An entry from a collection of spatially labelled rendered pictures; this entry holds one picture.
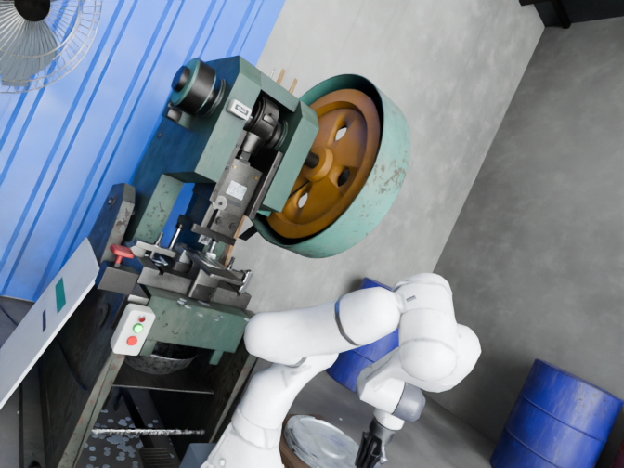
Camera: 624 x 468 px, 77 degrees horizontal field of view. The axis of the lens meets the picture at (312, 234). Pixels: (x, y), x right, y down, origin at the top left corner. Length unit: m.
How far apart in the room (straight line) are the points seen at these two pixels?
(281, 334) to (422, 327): 0.30
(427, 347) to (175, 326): 0.93
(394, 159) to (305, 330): 0.88
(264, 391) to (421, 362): 0.39
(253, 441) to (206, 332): 0.59
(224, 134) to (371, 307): 0.89
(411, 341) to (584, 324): 3.44
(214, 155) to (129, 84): 1.28
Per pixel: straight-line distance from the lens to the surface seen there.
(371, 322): 0.77
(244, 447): 1.00
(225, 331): 1.53
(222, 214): 1.50
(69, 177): 2.61
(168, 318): 1.42
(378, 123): 1.63
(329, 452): 1.52
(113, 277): 1.30
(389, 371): 1.01
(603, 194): 4.45
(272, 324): 0.89
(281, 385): 0.98
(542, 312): 4.24
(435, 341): 0.76
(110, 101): 2.61
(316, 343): 0.86
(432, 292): 0.81
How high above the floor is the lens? 1.04
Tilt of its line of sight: level
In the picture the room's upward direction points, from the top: 25 degrees clockwise
